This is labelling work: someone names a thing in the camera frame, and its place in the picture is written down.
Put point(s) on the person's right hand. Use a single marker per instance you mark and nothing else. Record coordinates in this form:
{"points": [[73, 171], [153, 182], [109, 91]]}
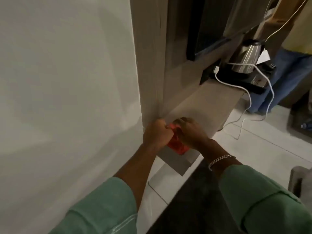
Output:
{"points": [[192, 134]]}

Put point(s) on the person's left hand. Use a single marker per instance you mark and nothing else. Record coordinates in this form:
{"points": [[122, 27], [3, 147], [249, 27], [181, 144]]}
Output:
{"points": [[156, 135]]}

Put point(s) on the person's left fingers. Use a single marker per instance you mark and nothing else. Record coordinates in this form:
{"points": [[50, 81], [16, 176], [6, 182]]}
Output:
{"points": [[168, 127]]}

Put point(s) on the person's right fingers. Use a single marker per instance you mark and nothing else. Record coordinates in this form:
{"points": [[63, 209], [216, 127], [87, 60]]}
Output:
{"points": [[180, 124]]}

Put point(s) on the red cloth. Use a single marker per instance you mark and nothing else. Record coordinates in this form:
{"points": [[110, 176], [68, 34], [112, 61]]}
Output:
{"points": [[176, 143]]}

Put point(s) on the person's right forearm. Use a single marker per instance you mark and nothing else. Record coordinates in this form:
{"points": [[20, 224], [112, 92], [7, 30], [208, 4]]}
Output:
{"points": [[248, 192]]}

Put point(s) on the person's left forearm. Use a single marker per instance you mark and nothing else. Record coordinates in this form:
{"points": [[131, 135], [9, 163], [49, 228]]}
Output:
{"points": [[109, 194]]}

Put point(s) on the white charger plug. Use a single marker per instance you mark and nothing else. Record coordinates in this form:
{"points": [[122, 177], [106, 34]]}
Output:
{"points": [[216, 69]]}

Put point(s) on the black tray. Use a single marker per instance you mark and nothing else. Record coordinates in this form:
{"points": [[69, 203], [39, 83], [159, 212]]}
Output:
{"points": [[241, 79]]}

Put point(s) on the stainless steel electric kettle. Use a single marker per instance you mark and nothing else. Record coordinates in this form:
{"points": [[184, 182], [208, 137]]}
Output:
{"points": [[246, 57]]}

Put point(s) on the white paper tag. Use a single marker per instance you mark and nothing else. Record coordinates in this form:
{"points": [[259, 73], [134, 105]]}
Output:
{"points": [[263, 57]]}

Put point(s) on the black framed television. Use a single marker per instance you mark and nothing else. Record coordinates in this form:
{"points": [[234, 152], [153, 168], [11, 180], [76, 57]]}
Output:
{"points": [[219, 24]]}

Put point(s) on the grey metal waste bin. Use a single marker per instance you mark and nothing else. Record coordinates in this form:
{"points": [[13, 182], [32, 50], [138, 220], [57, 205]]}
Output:
{"points": [[299, 185]]}

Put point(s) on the wooden wall-mounted desk shelf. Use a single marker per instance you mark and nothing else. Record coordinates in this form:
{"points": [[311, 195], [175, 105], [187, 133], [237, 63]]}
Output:
{"points": [[202, 119]]}

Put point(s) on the black wall socket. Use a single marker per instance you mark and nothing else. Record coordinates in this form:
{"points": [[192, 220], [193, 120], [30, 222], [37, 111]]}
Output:
{"points": [[210, 70]]}

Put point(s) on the wooden wall panel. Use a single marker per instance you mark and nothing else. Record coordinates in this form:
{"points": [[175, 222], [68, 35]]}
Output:
{"points": [[170, 53]]}

